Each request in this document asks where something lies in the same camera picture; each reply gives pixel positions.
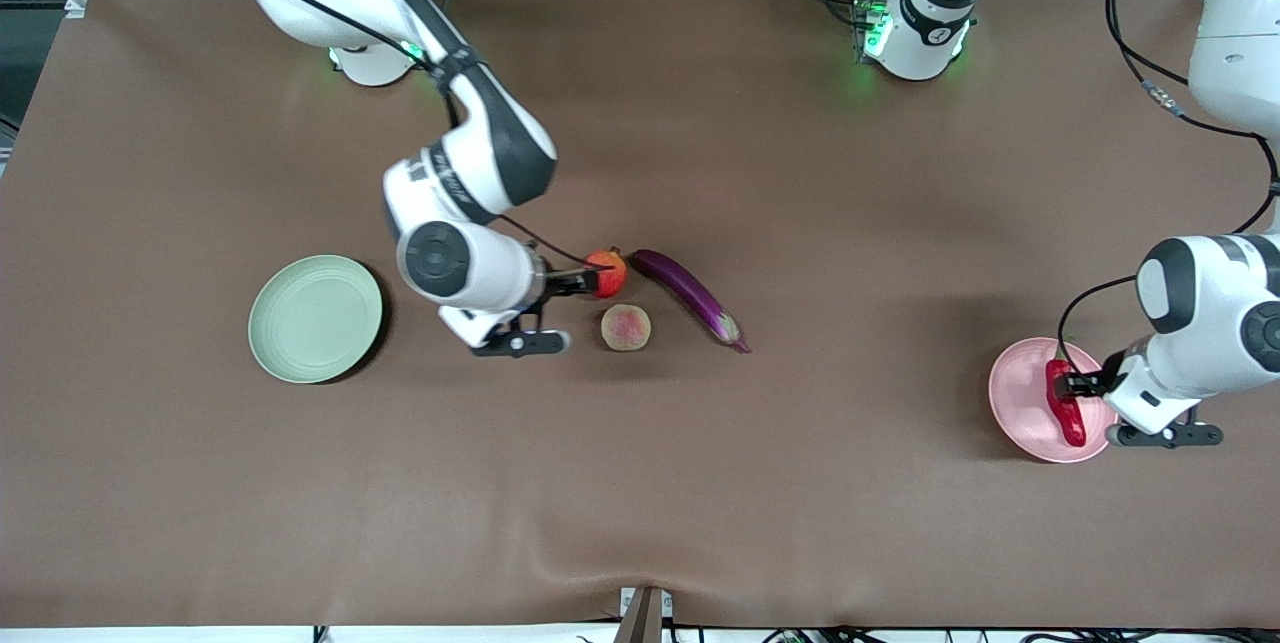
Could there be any red pomegranate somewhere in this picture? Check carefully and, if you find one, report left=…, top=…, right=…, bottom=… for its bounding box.
left=584, top=247, right=629, bottom=300

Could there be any red chili pepper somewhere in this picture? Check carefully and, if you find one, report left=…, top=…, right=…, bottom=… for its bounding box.
left=1045, top=341, right=1088, bottom=448

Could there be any pale pink peach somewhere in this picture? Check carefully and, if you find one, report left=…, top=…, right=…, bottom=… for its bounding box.
left=600, top=304, right=653, bottom=352

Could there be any purple eggplant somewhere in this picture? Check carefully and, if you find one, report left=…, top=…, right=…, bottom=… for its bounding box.
left=628, top=249, right=753, bottom=355

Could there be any pink plate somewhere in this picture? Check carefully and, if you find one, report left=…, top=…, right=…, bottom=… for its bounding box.
left=988, top=337, right=1119, bottom=465

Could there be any green plate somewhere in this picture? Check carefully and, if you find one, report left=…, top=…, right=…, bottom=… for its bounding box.
left=247, top=254, right=385, bottom=385

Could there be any brown table cloth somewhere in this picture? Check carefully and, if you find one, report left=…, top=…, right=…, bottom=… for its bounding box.
left=0, top=0, right=1280, bottom=629

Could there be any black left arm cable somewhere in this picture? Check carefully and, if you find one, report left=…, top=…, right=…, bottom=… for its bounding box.
left=1058, top=0, right=1280, bottom=364

